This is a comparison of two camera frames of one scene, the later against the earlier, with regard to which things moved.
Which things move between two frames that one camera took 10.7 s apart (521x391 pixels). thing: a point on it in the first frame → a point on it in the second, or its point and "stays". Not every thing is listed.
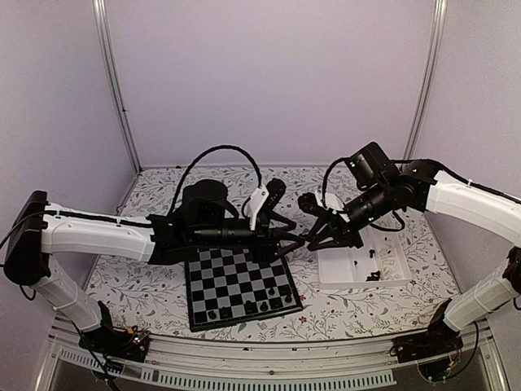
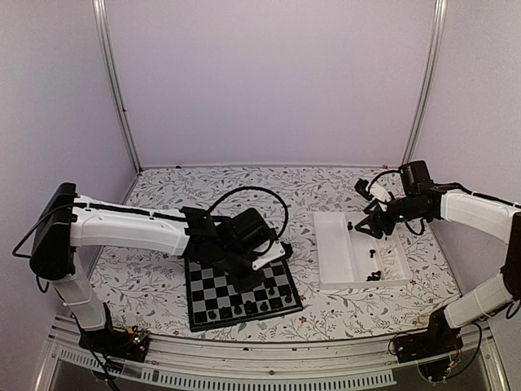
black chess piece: (277, 304) stays
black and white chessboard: (226, 287) stays
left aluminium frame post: (102, 20) stays
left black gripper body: (261, 251) → (234, 263)
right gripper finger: (321, 226) → (371, 221)
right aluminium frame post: (429, 78) stays
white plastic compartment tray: (380, 261) stays
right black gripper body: (352, 238) → (388, 225)
